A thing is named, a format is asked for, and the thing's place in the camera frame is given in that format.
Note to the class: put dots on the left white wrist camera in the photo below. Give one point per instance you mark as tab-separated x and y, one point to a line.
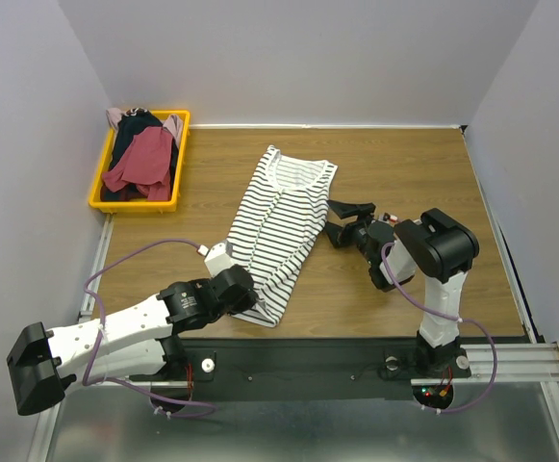
217	257

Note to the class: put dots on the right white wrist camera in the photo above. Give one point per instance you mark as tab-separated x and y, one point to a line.
389	218

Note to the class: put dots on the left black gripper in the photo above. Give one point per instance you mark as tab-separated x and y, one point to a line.
246	303

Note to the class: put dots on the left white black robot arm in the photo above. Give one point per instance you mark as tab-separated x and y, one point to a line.
47	364

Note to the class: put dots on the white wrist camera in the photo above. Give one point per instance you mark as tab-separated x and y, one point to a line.
217	257
389	218

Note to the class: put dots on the aluminium extrusion frame rail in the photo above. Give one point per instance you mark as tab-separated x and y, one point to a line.
47	420

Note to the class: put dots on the pale pink tank top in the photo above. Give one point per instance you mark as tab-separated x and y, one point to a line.
134	121

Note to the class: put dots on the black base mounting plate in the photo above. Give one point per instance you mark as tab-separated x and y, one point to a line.
307	369

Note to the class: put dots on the dark navy tank top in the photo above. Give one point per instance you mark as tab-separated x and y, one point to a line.
121	144

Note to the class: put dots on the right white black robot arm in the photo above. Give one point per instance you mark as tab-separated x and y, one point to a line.
438	246

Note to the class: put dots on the black white striped tank top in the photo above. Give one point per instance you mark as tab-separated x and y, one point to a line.
283	210

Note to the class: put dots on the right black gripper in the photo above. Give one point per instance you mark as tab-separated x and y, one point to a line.
354	231

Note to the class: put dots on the yellow plastic bin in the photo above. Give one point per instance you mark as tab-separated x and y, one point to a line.
139	205

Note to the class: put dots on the maroon tank top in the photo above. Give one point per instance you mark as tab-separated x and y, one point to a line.
143	171

